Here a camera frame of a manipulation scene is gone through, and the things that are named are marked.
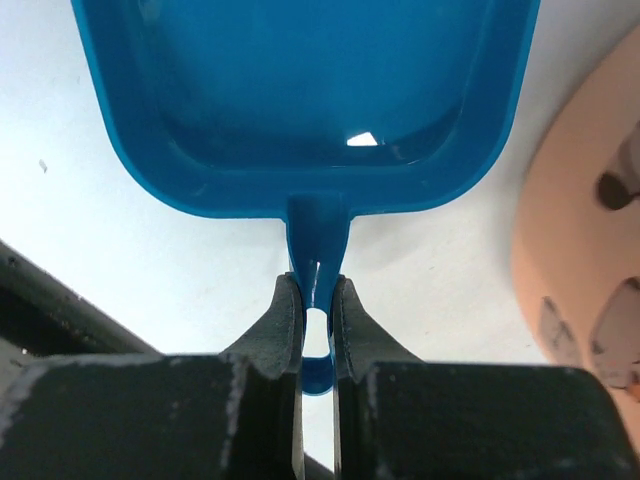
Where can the orange plastic bucket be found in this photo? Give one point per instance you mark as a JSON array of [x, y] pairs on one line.
[[575, 252]]

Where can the blue plastic dustpan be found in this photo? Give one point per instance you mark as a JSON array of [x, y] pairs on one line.
[[310, 112]]

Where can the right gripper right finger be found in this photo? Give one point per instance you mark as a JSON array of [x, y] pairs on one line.
[[398, 417]]

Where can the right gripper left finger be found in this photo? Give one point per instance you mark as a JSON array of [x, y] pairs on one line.
[[231, 415]]

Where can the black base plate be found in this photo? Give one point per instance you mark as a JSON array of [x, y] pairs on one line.
[[42, 319]]

